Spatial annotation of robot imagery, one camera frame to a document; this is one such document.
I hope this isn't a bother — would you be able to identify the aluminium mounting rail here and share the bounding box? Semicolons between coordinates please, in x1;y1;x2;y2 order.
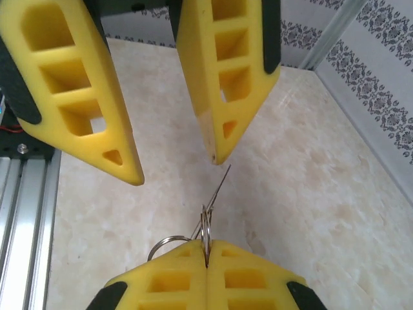
0;151;62;310

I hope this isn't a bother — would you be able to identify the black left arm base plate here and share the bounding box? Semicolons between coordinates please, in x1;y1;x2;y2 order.
0;124;54;161

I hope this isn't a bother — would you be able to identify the yellow tagged key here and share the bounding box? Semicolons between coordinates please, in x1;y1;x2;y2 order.
147;164;232;269

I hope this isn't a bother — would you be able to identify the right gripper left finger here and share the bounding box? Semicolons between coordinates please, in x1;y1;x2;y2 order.
85;240;207;310

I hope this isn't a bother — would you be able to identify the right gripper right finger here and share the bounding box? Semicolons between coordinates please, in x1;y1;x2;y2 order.
206;239;332;310

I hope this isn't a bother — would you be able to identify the aluminium frame post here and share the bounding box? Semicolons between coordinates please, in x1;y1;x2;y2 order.
298;0;368;70

